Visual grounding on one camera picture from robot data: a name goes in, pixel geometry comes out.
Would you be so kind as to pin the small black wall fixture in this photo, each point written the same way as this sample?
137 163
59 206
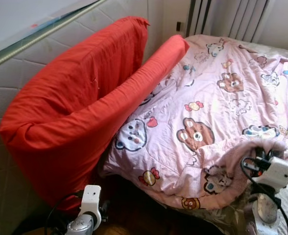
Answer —
179 27

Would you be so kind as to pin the pink cartoon print quilt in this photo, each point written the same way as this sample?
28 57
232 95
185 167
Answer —
207 88

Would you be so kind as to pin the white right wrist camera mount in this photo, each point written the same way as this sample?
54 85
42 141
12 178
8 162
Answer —
281 171

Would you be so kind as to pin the red folded cushion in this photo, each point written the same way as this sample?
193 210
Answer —
70 98

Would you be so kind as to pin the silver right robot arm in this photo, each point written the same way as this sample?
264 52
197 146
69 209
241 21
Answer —
266 210

